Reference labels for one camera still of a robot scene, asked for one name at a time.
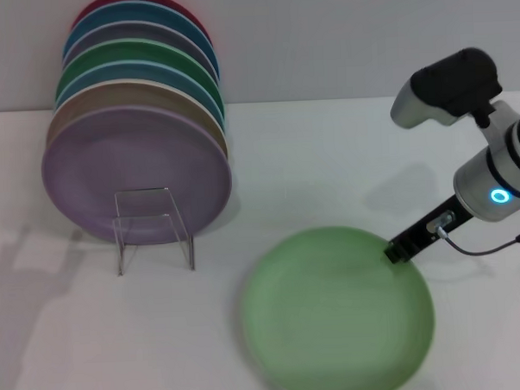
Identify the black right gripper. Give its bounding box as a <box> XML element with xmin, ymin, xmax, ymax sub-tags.
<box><xmin>380</xmin><ymin>193</ymin><xmax>479</xmax><ymax>267</ymax></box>

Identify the light green plate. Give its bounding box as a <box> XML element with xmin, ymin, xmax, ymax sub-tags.
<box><xmin>236</xmin><ymin>221</ymin><xmax>439</xmax><ymax>390</ymax></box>

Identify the purple plate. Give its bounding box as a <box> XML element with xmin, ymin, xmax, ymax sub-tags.
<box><xmin>38</xmin><ymin>99</ymin><xmax>236</xmax><ymax>249</ymax></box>

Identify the tan beige plate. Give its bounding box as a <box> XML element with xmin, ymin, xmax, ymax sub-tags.
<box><xmin>43</xmin><ymin>74</ymin><xmax>229</xmax><ymax>167</ymax></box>

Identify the light blue rimmed plate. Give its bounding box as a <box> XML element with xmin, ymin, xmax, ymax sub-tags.
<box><xmin>52</xmin><ymin>56</ymin><xmax>226</xmax><ymax>132</ymax></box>

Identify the dark green plate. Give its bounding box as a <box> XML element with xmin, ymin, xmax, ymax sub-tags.
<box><xmin>53</xmin><ymin>34</ymin><xmax>222</xmax><ymax>115</ymax></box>

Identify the crimson red plate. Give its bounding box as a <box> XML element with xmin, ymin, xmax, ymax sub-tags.
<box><xmin>68</xmin><ymin>0</ymin><xmax>214</xmax><ymax>53</ymax></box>

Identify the clear acrylic plate rack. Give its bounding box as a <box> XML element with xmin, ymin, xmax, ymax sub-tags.
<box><xmin>111</xmin><ymin>186</ymin><xmax>196</xmax><ymax>276</ymax></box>

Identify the grey lavender plate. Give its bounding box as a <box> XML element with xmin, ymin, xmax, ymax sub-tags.
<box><xmin>60</xmin><ymin>17</ymin><xmax>220</xmax><ymax>91</ymax></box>

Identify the teal blue plate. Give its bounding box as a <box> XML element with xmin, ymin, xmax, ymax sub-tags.
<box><xmin>60</xmin><ymin>0</ymin><xmax>216</xmax><ymax>79</ymax></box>

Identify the grey right gripper cable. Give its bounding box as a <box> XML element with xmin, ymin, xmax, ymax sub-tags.
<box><xmin>427</xmin><ymin>208</ymin><xmax>520</xmax><ymax>258</ymax></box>

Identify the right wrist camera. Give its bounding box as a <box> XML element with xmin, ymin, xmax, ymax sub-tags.
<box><xmin>386</xmin><ymin>45</ymin><xmax>505</xmax><ymax>132</ymax></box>

